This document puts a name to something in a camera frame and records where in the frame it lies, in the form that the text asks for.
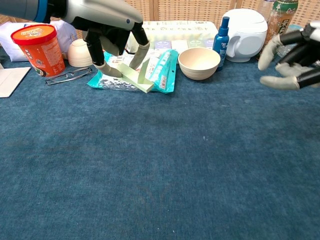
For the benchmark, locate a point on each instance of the orange instant noodle cup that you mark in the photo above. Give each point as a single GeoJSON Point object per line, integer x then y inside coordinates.
{"type": "Point", "coordinates": [41, 50]}

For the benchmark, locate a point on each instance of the blue table cloth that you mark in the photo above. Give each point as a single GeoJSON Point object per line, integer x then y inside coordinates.
{"type": "Point", "coordinates": [175, 162]}

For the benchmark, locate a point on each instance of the blue spray bottle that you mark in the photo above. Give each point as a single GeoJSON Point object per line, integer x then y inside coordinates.
{"type": "Point", "coordinates": [221, 40]}

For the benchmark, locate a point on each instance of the rattan folding screen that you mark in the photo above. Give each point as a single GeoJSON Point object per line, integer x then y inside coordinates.
{"type": "Point", "coordinates": [187, 10]}

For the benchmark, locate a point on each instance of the open beige bowl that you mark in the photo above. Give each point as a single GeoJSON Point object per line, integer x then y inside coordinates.
{"type": "Point", "coordinates": [198, 66]}

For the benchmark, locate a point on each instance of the clear container teal lid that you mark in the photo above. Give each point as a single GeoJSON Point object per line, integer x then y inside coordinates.
{"type": "Point", "coordinates": [295, 27]}

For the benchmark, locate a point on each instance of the green tea bottle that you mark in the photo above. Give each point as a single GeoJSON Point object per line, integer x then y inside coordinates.
{"type": "Point", "coordinates": [281, 17]}

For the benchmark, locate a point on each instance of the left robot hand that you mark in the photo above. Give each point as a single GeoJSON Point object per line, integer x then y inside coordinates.
{"type": "Point", "coordinates": [100, 12]}

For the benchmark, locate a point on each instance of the green sticky note pad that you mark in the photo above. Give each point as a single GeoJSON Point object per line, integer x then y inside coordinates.
{"type": "Point", "coordinates": [131, 75]}

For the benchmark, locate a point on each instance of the green pocket tissue packet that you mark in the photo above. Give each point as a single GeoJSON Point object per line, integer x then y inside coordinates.
{"type": "Point", "coordinates": [197, 43]}

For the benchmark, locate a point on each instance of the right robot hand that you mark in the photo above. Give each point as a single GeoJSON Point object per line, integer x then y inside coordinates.
{"type": "Point", "coordinates": [307, 50]}

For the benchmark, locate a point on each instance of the white lidded pot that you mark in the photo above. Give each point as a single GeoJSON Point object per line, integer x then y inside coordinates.
{"type": "Point", "coordinates": [247, 32]}

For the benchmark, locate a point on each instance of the teal frozen food bag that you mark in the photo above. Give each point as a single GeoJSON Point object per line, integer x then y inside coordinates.
{"type": "Point", "coordinates": [162, 72]}

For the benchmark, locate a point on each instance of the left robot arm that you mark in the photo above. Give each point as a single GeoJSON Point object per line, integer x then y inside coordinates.
{"type": "Point", "coordinates": [22, 7]}

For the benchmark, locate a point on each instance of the black eyeglasses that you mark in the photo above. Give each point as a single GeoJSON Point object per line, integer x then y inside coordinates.
{"type": "Point", "coordinates": [65, 75]}

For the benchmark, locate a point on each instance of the white tissue paper pack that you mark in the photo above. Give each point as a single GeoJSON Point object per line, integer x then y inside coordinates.
{"type": "Point", "coordinates": [7, 40]}

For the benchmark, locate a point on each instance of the single green sticky note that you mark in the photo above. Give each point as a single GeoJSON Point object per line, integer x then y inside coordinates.
{"type": "Point", "coordinates": [143, 72]}

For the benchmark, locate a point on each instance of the upturned beige bowl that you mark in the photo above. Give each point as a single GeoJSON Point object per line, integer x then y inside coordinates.
{"type": "Point", "coordinates": [78, 55]}

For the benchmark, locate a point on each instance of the purple pocket tissue packet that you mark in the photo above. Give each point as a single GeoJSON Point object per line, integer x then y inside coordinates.
{"type": "Point", "coordinates": [209, 43]}
{"type": "Point", "coordinates": [162, 44]}

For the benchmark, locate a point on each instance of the white toilet roll pack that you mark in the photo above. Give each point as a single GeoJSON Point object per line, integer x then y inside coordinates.
{"type": "Point", "coordinates": [180, 31]}

